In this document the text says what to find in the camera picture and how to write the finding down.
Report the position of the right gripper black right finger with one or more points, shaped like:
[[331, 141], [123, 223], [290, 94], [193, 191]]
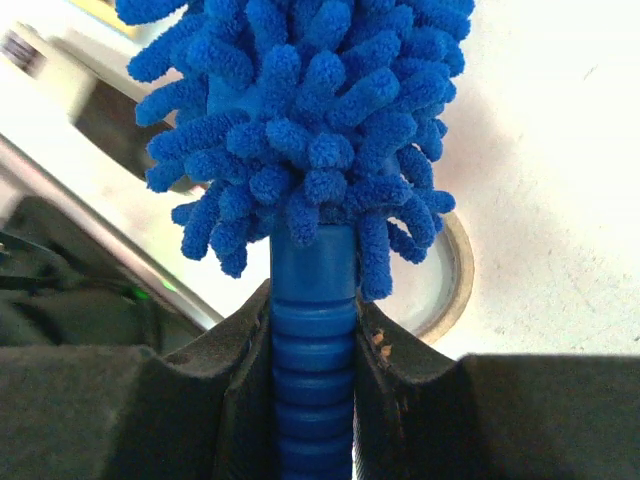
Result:
[[422, 415]]

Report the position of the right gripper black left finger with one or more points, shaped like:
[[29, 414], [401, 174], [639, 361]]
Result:
[[202, 412]]

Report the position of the blue microfiber duster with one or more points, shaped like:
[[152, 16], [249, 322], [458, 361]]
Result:
[[315, 125]]

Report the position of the masking tape roll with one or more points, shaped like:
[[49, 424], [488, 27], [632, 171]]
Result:
[[434, 294]]

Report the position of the black stapler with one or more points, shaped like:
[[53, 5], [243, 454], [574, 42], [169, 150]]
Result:
[[107, 120]]

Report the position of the white staples box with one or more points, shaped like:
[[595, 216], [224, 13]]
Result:
[[41, 74]]

